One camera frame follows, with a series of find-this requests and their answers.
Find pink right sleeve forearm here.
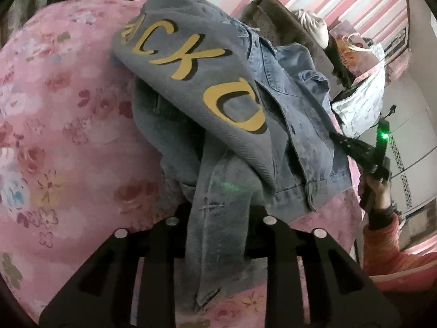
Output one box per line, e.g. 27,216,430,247
363,207,436,293

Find white patterned plastic bag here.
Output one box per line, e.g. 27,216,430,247
332,43,385,138

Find pink floral bed sheet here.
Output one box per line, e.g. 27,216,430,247
0,0,364,328

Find white cloth bundle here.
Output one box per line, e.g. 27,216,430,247
292,9,330,49

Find dark brown blanket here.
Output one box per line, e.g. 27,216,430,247
240,0,355,98

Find blue denim jacket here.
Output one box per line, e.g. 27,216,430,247
112,0,352,313

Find pink paper gift bag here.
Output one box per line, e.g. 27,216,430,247
330,21,379,82

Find person's right hand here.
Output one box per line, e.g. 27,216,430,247
358,173,392,212

